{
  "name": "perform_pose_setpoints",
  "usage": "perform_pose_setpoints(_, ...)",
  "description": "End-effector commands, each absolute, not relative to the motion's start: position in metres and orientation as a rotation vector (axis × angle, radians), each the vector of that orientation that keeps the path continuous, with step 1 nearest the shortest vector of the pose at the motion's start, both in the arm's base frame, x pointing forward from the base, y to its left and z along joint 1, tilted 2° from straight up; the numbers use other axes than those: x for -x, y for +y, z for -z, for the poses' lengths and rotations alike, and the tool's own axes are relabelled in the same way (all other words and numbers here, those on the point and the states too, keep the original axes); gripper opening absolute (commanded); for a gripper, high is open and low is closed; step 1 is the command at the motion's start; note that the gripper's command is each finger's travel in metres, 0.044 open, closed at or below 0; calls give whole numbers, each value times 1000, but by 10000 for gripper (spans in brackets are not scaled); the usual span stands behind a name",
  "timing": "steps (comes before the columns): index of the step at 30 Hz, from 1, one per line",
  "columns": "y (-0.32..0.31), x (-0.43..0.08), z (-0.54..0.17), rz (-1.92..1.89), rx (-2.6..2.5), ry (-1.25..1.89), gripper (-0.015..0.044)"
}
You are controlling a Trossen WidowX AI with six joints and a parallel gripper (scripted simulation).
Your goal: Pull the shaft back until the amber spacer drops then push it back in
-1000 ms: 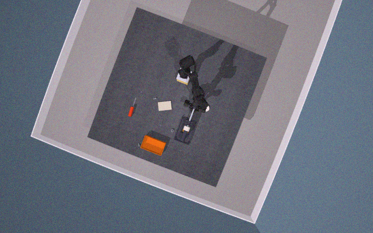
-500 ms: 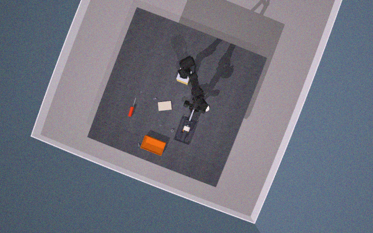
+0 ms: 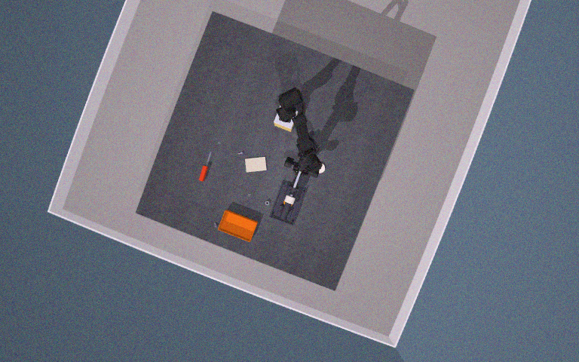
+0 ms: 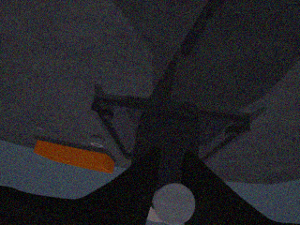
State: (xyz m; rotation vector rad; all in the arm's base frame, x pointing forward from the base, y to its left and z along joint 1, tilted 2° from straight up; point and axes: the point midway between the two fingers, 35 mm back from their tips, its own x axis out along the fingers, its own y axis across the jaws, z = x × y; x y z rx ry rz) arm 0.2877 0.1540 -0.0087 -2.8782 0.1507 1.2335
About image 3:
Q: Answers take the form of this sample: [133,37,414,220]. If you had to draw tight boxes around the red-handled screwdriver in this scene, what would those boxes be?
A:
[199,154,210,181]

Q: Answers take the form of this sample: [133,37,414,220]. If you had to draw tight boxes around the orange open tray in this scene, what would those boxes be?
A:
[218,210,258,242]

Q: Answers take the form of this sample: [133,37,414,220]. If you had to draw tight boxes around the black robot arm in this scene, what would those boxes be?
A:
[276,87,323,171]

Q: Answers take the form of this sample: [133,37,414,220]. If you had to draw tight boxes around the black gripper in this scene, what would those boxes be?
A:
[284,157,320,179]

